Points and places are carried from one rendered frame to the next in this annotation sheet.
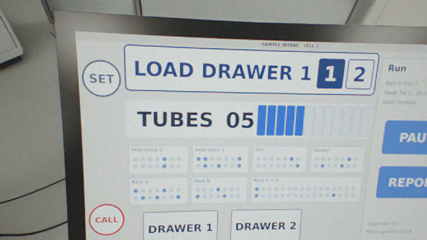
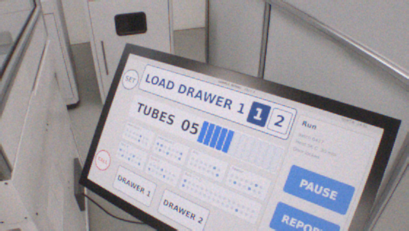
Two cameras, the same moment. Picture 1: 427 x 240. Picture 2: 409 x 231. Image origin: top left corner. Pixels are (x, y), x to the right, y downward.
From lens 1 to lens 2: 0.35 m
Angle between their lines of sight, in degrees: 33
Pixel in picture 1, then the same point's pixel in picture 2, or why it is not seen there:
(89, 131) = (114, 105)
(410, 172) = (302, 216)
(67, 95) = (114, 84)
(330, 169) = (239, 188)
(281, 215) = (195, 208)
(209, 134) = (169, 129)
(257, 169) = (189, 166)
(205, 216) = (148, 185)
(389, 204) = not seen: outside the picture
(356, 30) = (283, 88)
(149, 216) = (120, 169)
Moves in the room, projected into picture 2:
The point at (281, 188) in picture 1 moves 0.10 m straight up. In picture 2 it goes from (201, 187) to (200, 142)
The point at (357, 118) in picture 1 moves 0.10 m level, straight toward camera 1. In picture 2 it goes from (270, 154) to (208, 167)
